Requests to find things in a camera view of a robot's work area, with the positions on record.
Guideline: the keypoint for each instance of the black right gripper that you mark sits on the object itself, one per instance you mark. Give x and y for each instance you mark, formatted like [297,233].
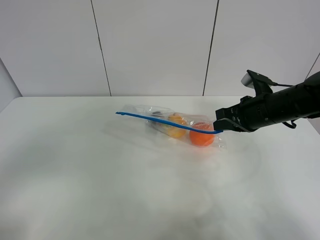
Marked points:
[250,115]

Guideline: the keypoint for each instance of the clear zip bag blue strip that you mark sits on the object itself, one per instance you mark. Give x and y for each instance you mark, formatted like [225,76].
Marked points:
[142,114]

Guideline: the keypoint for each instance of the blue zip slider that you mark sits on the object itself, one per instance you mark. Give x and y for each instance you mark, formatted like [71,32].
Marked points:
[120,113]

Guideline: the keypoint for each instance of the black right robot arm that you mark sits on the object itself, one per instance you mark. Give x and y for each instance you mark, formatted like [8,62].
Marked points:
[267,108]

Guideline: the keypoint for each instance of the orange toy fruit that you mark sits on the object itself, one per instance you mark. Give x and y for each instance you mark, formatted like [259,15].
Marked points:
[202,139]

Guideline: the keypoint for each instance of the yellow toy pear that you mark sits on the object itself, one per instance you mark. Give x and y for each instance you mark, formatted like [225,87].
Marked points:
[172,131]

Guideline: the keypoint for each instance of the purple toy eggplant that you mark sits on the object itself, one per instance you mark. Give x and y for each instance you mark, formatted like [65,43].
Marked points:
[157,125]

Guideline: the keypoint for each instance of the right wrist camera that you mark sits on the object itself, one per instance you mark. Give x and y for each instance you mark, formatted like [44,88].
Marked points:
[260,83]

